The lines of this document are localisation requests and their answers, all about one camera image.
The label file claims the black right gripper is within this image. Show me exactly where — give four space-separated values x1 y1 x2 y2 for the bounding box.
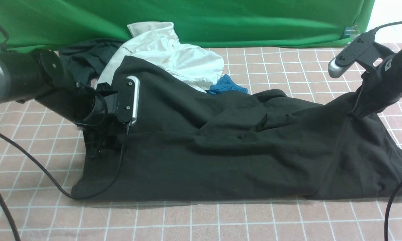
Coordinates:
349 70 389 119

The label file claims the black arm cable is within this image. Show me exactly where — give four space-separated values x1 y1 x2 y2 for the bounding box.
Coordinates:
0 20 129 241
370 21 402 241

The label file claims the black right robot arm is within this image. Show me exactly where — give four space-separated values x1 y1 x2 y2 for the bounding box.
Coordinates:
350 49 402 118

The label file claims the dark gray long-sleeve shirt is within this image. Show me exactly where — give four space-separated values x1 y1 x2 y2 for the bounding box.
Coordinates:
71 55 402 202

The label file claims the blue binder clip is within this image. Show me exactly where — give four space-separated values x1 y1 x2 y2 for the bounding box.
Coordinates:
342 25 360 39

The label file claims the white shirt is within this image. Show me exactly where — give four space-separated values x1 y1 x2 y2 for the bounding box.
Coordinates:
98 21 224 92

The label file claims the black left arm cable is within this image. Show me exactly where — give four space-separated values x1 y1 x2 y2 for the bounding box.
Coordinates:
0 20 129 241

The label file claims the blue shirt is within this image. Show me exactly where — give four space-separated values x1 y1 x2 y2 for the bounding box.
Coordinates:
207 74 248 95

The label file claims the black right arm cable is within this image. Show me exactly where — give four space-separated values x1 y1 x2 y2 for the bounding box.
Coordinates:
370 21 402 241

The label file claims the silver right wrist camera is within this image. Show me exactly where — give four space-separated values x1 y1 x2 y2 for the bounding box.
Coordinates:
328 29 395 78

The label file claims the dark teal shirt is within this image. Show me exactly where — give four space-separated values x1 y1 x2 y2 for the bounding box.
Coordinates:
58 38 125 86

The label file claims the pink checkered tablecloth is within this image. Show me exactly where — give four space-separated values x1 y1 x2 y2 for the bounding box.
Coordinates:
0 47 387 241

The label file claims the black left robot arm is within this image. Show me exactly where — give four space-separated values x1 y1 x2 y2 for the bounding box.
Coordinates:
0 50 138 157

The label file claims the green backdrop cloth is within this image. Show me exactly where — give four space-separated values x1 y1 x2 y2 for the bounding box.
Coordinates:
0 0 374 52

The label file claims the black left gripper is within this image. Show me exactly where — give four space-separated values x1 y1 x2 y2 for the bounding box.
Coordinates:
76 82 123 160

